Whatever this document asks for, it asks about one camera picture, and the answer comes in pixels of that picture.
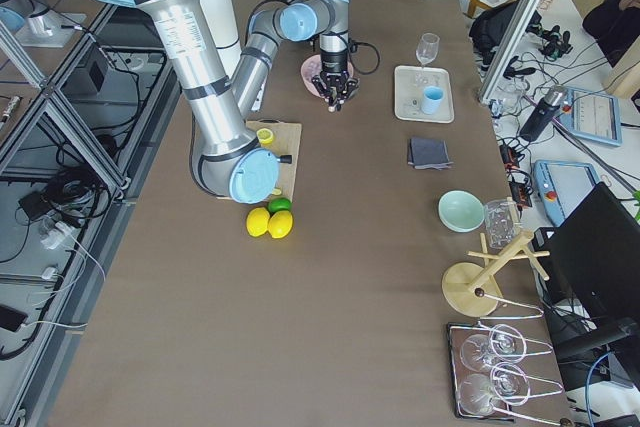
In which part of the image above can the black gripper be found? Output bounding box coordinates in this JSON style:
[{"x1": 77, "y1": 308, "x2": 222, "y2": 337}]
[{"x1": 312, "y1": 48, "x2": 358, "y2": 102}]

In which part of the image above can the pink bowl of ice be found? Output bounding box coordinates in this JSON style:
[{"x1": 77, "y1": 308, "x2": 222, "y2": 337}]
[{"x1": 300, "y1": 54, "x2": 359, "y2": 102}]

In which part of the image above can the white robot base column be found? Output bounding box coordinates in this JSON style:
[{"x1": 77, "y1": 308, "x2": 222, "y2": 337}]
[{"x1": 200, "y1": 0, "x2": 272, "y2": 119}]

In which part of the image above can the light blue cup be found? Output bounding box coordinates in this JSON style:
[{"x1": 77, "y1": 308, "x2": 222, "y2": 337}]
[{"x1": 421, "y1": 86, "x2": 444, "y2": 115}]

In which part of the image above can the wooden cup stand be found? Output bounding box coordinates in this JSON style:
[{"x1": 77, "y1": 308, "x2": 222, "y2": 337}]
[{"x1": 441, "y1": 203, "x2": 550, "y2": 319}]

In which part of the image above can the wooden cutting board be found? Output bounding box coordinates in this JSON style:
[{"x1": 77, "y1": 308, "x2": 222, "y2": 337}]
[{"x1": 194, "y1": 120, "x2": 302, "y2": 204}]

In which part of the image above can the cream serving tray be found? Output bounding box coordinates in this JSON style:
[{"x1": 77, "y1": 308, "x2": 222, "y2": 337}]
[{"x1": 394, "y1": 65, "x2": 454, "y2": 124}]

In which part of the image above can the half lemon slice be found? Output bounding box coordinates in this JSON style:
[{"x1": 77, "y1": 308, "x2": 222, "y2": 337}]
[{"x1": 256, "y1": 127, "x2": 275, "y2": 146}]

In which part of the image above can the clear wine glass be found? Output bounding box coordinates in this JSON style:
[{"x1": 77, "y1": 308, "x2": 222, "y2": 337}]
[{"x1": 415, "y1": 33, "x2": 440, "y2": 68}]

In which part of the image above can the grey folded cloth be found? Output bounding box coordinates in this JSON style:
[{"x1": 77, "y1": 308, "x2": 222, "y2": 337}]
[{"x1": 407, "y1": 137, "x2": 452, "y2": 170}]

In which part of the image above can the green lime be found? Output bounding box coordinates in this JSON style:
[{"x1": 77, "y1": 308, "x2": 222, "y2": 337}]
[{"x1": 267, "y1": 197, "x2": 292, "y2": 214}]

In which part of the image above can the yellow lemon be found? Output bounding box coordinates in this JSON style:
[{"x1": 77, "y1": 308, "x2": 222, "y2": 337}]
[
  {"x1": 245, "y1": 207, "x2": 271, "y2": 237},
  {"x1": 267, "y1": 210, "x2": 294, "y2": 239}
]

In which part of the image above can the green bowl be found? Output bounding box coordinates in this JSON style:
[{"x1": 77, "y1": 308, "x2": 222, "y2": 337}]
[{"x1": 438, "y1": 190, "x2": 484, "y2": 233}]

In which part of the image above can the glass mug on stand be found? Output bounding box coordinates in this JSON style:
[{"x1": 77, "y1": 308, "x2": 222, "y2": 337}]
[{"x1": 484, "y1": 199, "x2": 516, "y2": 249}]

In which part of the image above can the teach pendant tablet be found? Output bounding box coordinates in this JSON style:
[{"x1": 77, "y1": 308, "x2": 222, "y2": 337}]
[{"x1": 559, "y1": 87, "x2": 622, "y2": 147}]

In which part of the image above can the upside down wine glass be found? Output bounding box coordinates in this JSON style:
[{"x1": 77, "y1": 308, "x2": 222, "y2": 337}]
[
  {"x1": 459, "y1": 324, "x2": 553, "y2": 372},
  {"x1": 457, "y1": 361, "x2": 564, "y2": 418}
]

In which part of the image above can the black monitor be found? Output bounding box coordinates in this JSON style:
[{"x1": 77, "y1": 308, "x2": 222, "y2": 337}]
[{"x1": 544, "y1": 183, "x2": 639, "y2": 384}]

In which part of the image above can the black tray with glasses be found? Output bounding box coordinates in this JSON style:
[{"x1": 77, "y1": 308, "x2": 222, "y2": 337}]
[{"x1": 447, "y1": 323, "x2": 535, "y2": 423}]

